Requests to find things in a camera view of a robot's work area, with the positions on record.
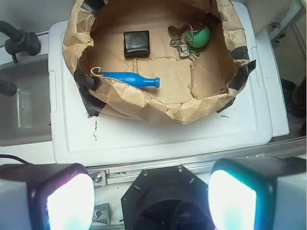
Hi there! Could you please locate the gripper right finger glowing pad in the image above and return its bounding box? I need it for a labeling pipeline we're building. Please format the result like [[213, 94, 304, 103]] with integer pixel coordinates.
[[208, 157, 307, 230]]

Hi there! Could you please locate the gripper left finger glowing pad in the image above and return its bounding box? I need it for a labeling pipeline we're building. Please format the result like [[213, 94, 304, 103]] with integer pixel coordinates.
[[0, 163, 95, 230]]

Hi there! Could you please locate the black box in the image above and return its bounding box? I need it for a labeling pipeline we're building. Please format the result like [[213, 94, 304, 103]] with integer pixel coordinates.
[[124, 30, 150, 58]]

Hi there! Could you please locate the clear plastic bin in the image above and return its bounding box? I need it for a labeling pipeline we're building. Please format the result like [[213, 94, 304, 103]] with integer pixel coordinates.
[[0, 54, 52, 147]]

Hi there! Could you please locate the brown paper bag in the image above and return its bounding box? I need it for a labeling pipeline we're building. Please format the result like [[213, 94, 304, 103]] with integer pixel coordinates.
[[62, 0, 256, 125]]

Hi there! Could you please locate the blue plastic bottle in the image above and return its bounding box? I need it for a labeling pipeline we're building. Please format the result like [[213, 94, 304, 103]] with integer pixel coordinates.
[[99, 72, 160, 89]]

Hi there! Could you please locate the green golf ball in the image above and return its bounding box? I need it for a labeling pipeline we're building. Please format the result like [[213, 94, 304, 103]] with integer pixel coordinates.
[[187, 26, 211, 48]]

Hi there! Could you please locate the bunch of metal keys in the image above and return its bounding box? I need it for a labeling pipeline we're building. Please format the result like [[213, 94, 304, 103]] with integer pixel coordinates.
[[167, 23, 200, 58]]

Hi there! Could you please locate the aluminium rail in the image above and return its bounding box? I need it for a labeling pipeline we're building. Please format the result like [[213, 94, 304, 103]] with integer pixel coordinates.
[[87, 136, 307, 186]]

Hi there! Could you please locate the black octagonal mount plate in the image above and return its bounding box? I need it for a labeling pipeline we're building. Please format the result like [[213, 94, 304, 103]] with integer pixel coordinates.
[[121, 165, 215, 230]]

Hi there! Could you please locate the black handle knob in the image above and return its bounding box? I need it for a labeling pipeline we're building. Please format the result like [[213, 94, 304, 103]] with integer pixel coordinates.
[[0, 21, 41, 56]]

